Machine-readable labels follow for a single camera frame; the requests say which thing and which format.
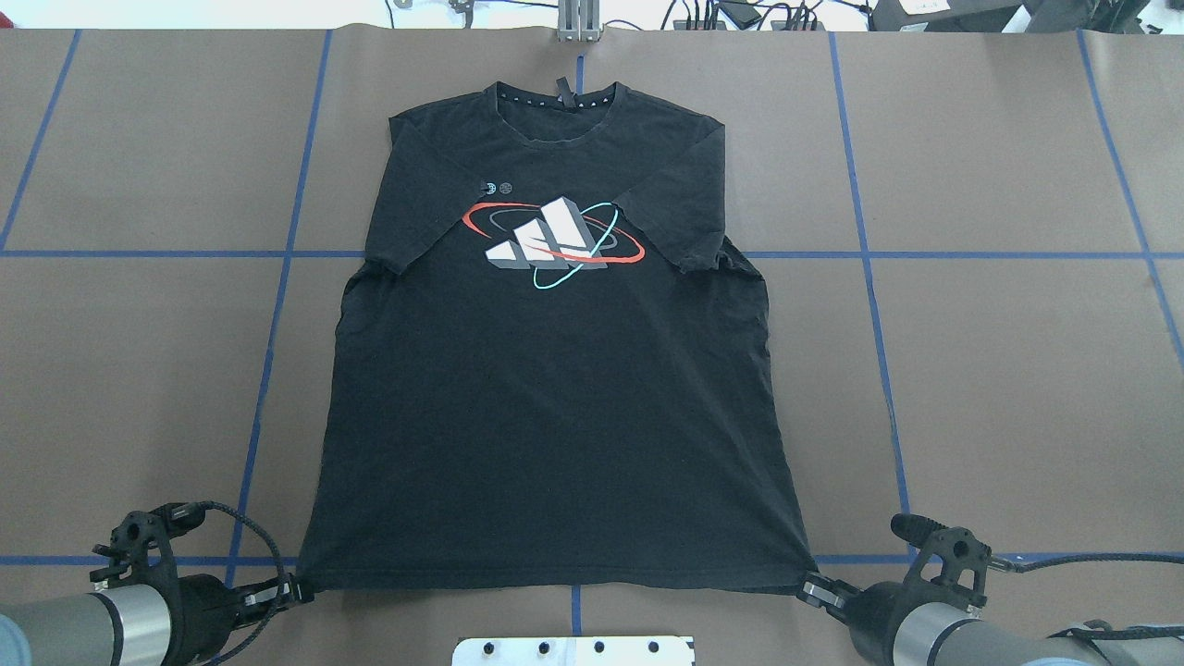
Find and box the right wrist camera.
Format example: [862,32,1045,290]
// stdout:
[892,513,993,611]

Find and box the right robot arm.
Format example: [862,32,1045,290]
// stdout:
[796,574,1183,665]

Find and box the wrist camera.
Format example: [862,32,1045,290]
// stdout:
[892,513,993,611]
[88,502,206,590]

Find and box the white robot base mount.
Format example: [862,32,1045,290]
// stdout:
[450,635,697,665]

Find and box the black printed t-shirt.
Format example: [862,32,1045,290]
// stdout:
[300,81,817,593]

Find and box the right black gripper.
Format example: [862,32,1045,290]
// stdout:
[796,572,926,662]

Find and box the aluminium frame post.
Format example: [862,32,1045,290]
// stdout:
[556,0,603,43]

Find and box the black power adapter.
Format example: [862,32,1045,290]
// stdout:
[718,0,762,31]

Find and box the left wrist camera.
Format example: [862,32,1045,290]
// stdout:
[88,502,206,590]

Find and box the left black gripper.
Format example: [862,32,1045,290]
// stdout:
[166,574,315,665]

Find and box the black box with label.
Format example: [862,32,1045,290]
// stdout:
[869,1,1035,33]

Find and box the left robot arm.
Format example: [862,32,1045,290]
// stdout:
[1,574,315,665]

